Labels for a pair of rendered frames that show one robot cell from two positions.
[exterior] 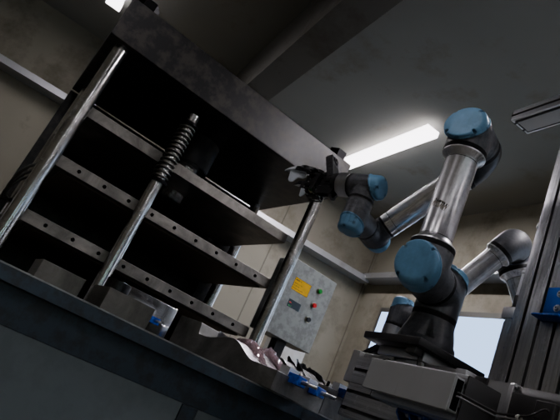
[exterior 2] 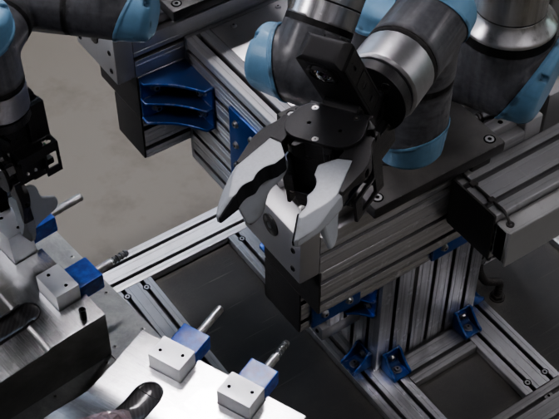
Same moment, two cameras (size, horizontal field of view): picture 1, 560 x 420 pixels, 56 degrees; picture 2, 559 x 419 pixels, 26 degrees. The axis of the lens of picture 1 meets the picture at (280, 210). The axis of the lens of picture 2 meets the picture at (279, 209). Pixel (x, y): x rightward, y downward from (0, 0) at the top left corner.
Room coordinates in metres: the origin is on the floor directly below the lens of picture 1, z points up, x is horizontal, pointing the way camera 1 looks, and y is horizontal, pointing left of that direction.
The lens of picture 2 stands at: (1.80, 0.64, 2.16)
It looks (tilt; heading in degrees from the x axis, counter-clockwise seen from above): 47 degrees down; 255
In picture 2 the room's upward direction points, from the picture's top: straight up
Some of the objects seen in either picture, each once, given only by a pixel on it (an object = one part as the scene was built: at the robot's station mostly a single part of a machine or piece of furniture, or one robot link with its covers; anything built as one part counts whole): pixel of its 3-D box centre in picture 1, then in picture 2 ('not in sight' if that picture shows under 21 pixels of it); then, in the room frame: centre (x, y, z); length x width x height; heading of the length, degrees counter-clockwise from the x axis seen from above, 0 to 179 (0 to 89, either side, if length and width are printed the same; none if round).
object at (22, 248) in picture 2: not in sight; (42, 219); (1.83, -0.55, 0.92); 0.13 x 0.05 x 0.05; 26
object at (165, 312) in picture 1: (125, 310); not in sight; (2.53, 0.45, 0.87); 0.50 x 0.27 x 0.17; 26
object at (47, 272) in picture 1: (54, 277); not in sight; (1.62, 0.51, 0.83); 0.17 x 0.13 x 0.06; 26
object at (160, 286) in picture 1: (123, 277); not in sight; (2.63, 0.55, 1.01); 1.10 x 0.74 x 0.05; 116
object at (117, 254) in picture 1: (122, 242); not in sight; (2.20, 0.53, 1.10); 0.05 x 0.05 x 1.30
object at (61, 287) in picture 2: (347, 396); (88, 275); (1.79, -0.46, 0.89); 0.13 x 0.05 x 0.05; 26
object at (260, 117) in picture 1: (195, 150); not in sight; (2.58, 0.53, 1.75); 1.30 x 0.84 x 0.61; 116
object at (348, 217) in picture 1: (357, 218); (397, 105); (1.45, -0.22, 1.34); 0.11 x 0.08 x 0.11; 136
